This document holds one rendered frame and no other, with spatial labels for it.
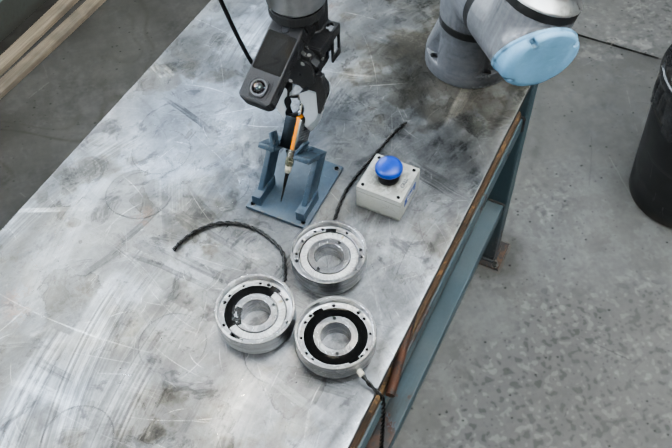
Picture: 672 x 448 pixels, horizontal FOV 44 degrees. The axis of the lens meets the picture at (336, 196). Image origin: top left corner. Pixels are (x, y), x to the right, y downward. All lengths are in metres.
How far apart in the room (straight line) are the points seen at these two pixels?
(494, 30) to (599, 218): 1.16
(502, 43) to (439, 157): 0.21
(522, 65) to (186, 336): 0.59
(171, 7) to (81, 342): 1.87
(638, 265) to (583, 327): 0.24
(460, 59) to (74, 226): 0.65
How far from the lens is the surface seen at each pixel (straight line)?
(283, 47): 1.05
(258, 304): 1.12
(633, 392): 2.06
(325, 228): 1.17
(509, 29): 1.20
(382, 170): 1.17
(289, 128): 1.16
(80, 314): 1.19
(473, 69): 1.38
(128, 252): 1.22
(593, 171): 2.40
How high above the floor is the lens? 1.78
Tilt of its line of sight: 52 degrees down
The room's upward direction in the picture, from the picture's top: 2 degrees counter-clockwise
